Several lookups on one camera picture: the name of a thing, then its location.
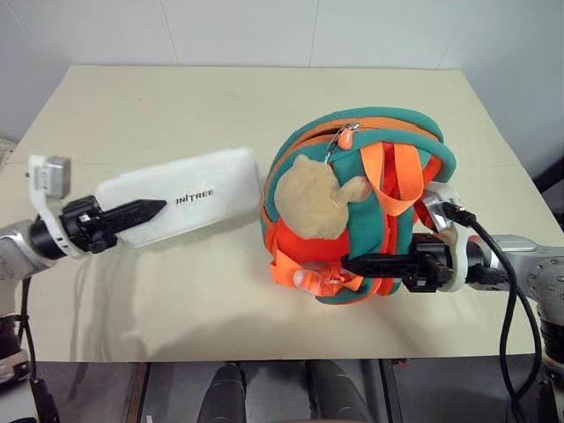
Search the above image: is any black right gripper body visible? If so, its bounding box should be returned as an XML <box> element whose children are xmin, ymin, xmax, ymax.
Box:
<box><xmin>402</xmin><ymin>234</ymin><xmax>456</xmax><ymax>293</ymax></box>

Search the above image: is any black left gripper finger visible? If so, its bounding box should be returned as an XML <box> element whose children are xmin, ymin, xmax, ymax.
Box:
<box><xmin>102</xmin><ymin>198</ymin><xmax>168</xmax><ymax>234</ymax></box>

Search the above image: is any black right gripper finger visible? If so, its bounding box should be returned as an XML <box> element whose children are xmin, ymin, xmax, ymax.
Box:
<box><xmin>338</xmin><ymin>252</ymin><xmax>416</xmax><ymax>279</ymax></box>

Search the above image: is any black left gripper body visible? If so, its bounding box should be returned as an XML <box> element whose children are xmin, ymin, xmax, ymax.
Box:
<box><xmin>58</xmin><ymin>197</ymin><xmax>119</xmax><ymax>256</ymax></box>

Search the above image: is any orange and teal backpack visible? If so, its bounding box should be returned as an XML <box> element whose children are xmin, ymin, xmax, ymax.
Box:
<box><xmin>259</xmin><ymin>107</ymin><xmax>457</xmax><ymax>306</ymax></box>

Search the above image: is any beige plush bear charm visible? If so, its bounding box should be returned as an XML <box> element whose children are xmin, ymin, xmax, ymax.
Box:
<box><xmin>273</xmin><ymin>153</ymin><xmax>372</xmax><ymax>240</ymax></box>

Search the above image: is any dark rounded shape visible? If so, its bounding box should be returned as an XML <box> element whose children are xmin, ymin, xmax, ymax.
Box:
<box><xmin>207</xmin><ymin>362</ymin><xmax>247</xmax><ymax>423</ymax></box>

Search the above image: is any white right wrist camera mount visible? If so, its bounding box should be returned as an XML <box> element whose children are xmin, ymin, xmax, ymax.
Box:
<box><xmin>419</xmin><ymin>182</ymin><xmax>470</xmax><ymax>293</ymax></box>

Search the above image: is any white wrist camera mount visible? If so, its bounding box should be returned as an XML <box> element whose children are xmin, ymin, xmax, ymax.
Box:
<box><xmin>26</xmin><ymin>153</ymin><xmax>90</xmax><ymax>261</ymax></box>
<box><xmin>419</xmin><ymin>182</ymin><xmax>470</xmax><ymax>293</ymax></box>

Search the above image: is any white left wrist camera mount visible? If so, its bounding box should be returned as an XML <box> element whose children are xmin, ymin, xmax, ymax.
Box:
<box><xmin>26</xmin><ymin>153</ymin><xmax>90</xmax><ymax>261</ymax></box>

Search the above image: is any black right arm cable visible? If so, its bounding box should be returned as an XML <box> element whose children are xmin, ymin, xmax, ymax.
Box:
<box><xmin>442</xmin><ymin>203</ymin><xmax>544</xmax><ymax>423</ymax></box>

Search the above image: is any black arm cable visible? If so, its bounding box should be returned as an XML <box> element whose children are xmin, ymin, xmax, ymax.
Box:
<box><xmin>442</xmin><ymin>203</ymin><xmax>544</xmax><ymax>423</ymax></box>
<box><xmin>16</xmin><ymin>276</ymin><xmax>61</xmax><ymax>423</ymax></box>

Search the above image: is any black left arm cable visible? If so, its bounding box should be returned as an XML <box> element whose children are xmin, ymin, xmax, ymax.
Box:
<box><xmin>16</xmin><ymin>276</ymin><xmax>61</xmax><ymax>423</ymax></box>

